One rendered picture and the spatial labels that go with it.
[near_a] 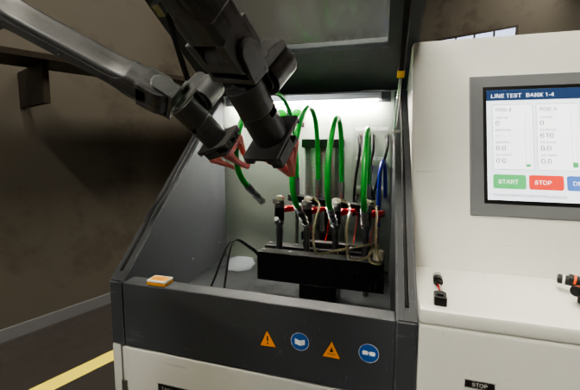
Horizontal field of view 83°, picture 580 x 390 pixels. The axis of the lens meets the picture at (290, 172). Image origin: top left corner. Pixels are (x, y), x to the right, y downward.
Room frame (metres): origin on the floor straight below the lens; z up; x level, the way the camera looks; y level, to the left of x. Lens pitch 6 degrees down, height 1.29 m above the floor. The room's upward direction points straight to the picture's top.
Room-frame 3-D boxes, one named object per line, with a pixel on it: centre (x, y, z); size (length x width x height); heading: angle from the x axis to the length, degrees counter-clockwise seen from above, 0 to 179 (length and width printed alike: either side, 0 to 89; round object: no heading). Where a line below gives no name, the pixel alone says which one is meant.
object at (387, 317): (0.69, 0.09, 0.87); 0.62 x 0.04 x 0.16; 74
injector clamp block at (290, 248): (0.89, -0.09, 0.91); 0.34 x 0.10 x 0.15; 74
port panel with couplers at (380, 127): (1.11, -0.27, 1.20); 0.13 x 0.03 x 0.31; 74
